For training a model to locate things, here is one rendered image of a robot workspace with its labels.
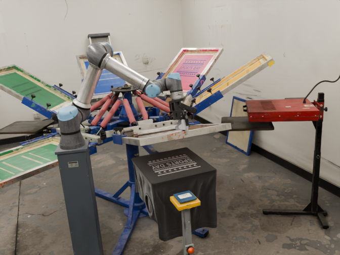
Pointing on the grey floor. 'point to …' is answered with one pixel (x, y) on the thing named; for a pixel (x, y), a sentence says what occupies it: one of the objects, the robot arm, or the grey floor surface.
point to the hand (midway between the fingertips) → (185, 132)
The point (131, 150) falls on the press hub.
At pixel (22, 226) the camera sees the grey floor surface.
